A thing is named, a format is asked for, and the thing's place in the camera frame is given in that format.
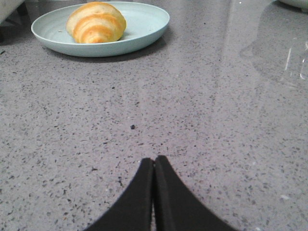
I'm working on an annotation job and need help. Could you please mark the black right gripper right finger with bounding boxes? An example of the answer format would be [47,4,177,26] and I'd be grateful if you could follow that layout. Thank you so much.
[154,155,235,231]

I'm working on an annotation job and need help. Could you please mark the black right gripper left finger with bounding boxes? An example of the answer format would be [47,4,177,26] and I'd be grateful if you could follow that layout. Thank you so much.
[86,158,154,231]

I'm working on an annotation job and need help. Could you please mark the golden croissant bread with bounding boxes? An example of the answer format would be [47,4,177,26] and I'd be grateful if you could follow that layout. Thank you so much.
[66,1,127,43]

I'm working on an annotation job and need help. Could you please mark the light green plate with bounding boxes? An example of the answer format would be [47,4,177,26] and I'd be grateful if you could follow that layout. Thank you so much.
[31,1,170,57]

